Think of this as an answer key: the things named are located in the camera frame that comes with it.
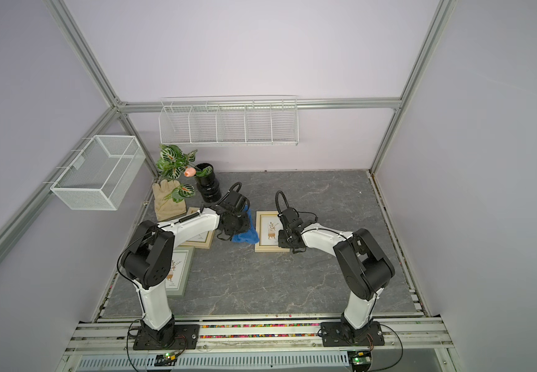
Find gold frame with deer print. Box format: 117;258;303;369
255;211;290;254

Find blue microfiber cloth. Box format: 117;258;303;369
231;207;259;245

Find gold frame with plant print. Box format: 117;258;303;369
180;218;214;250

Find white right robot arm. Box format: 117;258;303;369
278;208;395;331

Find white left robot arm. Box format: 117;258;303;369
117;190;251;334

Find glossy black vase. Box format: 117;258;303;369
195;163;221;203

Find cream work glove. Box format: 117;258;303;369
152;179;186;222

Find green artificial plant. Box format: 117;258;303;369
156;144;213;202

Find green picture frame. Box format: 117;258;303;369
165;246;195;297

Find white wire wall shelf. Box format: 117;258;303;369
158;95;300;147

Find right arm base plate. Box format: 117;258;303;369
317;321;385;347

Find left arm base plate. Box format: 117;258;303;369
133;322;200;350

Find white wire basket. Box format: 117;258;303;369
50;135;145;211

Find aluminium rail base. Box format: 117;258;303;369
58;314;463;371

